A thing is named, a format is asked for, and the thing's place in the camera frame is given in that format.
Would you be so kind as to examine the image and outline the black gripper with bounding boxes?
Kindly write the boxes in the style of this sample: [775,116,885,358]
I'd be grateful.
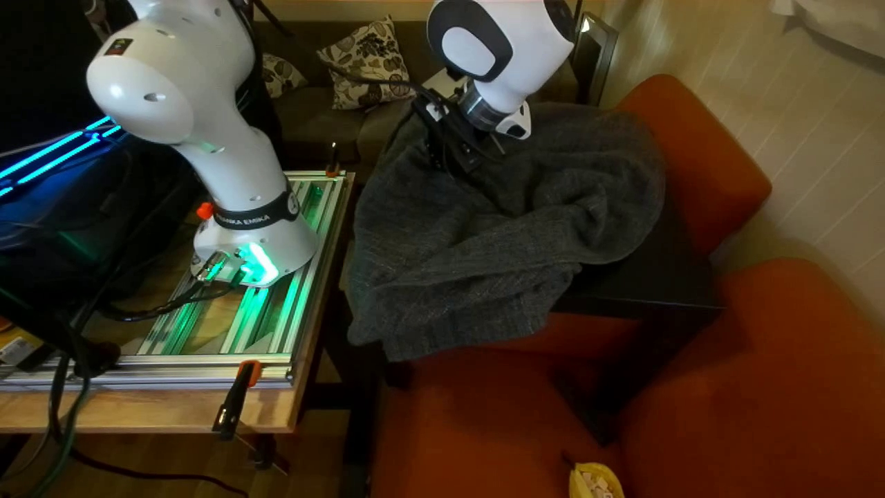
[412,92,507,178]

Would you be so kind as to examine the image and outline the grey woven cloth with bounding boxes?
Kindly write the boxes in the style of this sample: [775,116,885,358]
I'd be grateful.
[341,99,670,366]

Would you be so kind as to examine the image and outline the large patterned cushion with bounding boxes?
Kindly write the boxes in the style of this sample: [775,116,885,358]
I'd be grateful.
[315,15,421,114]

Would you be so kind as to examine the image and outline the dark brown sofa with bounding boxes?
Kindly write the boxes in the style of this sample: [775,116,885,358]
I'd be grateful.
[247,19,583,189]

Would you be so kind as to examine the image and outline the small dark patterned cushion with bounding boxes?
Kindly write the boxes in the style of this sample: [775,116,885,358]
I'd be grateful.
[257,51,312,103]

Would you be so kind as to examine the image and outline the orange upholstered armchair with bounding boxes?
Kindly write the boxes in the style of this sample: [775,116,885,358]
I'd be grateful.
[367,257,885,498]
[613,71,775,257]

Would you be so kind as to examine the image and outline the large orange black clamp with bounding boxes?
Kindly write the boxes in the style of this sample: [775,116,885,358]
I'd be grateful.
[211,358,268,443]

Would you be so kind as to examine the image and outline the small yellow object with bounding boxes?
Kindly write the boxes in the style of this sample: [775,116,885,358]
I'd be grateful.
[565,456,629,498]

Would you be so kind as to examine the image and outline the blue-lit black equipment case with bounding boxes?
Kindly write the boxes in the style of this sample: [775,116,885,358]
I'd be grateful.
[0,107,206,306]

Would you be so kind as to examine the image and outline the wooden work table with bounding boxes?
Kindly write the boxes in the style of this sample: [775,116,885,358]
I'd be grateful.
[0,168,359,437]

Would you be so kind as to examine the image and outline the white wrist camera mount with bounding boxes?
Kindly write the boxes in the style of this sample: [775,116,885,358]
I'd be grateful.
[493,96,536,145]

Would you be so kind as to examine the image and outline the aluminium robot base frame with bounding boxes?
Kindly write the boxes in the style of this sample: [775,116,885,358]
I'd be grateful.
[0,167,358,395]

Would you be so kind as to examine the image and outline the black base cable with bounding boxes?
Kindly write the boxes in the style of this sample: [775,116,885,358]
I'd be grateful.
[0,266,253,371]

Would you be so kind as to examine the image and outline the black floor cable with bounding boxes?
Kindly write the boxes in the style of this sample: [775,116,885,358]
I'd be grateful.
[0,367,253,498]

